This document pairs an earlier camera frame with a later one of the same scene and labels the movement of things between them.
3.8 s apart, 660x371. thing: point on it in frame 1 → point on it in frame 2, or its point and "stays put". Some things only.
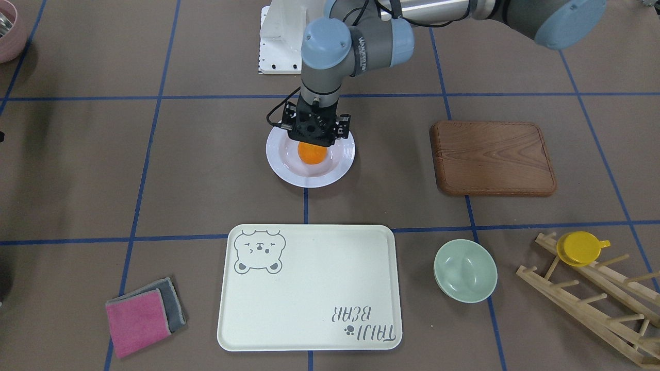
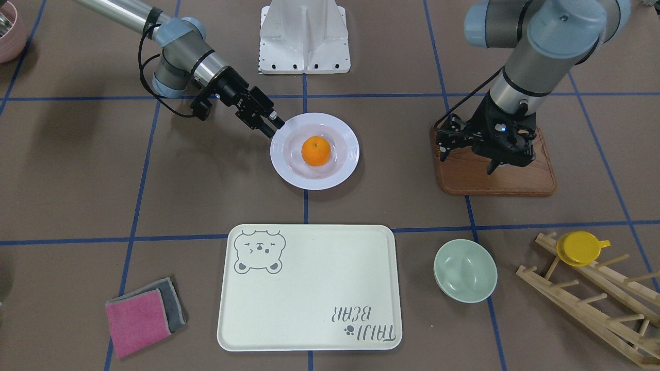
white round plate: (283, 158) stays put
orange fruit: (311, 154) stays put
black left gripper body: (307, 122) → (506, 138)
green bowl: (466, 271) stays put
